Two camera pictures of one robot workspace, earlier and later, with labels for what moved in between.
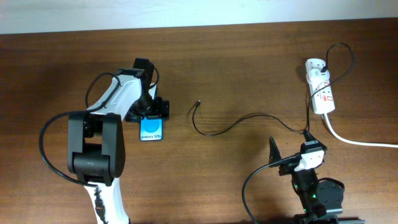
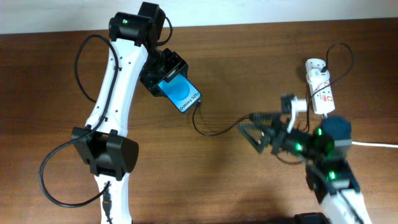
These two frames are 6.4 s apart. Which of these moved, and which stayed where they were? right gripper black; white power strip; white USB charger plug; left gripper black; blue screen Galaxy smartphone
Moved: left gripper black; blue screen Galaxy smartphone; right gripper black
Stayed: white USB charger plug; white power strip
